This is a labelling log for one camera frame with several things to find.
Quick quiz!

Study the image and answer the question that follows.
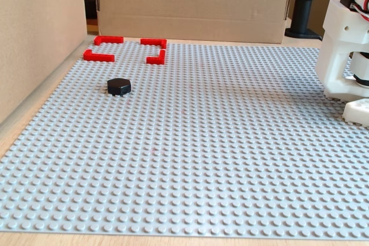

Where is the black hexagonal Lego piece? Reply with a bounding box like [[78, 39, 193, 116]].
[[107, 77, 132, 97]]

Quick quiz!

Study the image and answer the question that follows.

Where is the grey Lego baseplate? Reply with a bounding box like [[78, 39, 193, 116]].
[[0, 40, 369, 240]]

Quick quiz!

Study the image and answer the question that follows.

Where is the red L-shaped Lego beam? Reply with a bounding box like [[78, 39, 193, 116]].
[[94, 36, 124, 46], [146, 50, 166, 65], [140, 38, 167, 50], [83, 49, 115, 63]]

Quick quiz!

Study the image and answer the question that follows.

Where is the large brown cardboard box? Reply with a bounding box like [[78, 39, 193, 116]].
[[96, 0, 298, 44]]

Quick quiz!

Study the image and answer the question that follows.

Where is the black pole stand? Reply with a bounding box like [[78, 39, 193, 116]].
[[284, 0, 322, 39]]

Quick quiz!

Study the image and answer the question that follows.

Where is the plain brown cardboard panel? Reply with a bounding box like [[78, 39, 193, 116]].
[[0, 0, 88, 126]]

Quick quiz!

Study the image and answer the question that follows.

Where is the white printed base foot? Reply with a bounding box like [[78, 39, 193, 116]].
[[342, 98, 369, 128]]

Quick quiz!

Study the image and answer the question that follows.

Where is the red white black servo wire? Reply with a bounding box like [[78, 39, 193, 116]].
[[350, 0, 369, 24]]

